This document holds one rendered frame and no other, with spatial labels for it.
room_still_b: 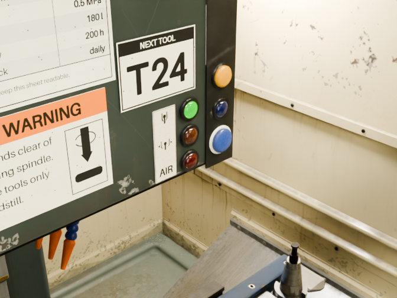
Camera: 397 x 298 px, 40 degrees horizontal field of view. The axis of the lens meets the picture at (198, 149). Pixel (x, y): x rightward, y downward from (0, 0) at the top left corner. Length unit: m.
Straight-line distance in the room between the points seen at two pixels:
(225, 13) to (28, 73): 0.23
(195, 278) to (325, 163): 0.59
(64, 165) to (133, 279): 1.58
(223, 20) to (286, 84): 0.92
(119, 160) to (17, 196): 0.11
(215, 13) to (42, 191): 0.25
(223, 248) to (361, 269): 0.48
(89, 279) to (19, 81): 1.64
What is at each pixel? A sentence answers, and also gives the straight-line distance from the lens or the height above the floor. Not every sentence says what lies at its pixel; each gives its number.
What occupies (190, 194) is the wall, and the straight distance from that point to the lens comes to 2.01.
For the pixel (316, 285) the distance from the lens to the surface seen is 1.12.
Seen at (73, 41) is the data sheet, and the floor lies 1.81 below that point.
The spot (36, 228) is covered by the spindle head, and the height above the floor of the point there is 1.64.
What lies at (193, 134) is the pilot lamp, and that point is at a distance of 0.61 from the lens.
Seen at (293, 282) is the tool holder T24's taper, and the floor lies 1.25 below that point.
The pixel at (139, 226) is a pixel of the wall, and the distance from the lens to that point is 2.16.
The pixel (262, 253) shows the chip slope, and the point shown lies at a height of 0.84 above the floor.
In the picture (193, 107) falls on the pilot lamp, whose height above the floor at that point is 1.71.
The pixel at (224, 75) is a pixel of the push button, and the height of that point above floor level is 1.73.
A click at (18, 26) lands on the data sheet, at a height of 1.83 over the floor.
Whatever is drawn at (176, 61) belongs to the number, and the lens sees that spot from 0.57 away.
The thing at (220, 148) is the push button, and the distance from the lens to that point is 0.65.
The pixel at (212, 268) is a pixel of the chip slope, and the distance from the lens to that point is 1.81.
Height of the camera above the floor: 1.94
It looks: 28 degrees down
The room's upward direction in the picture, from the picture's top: straight up
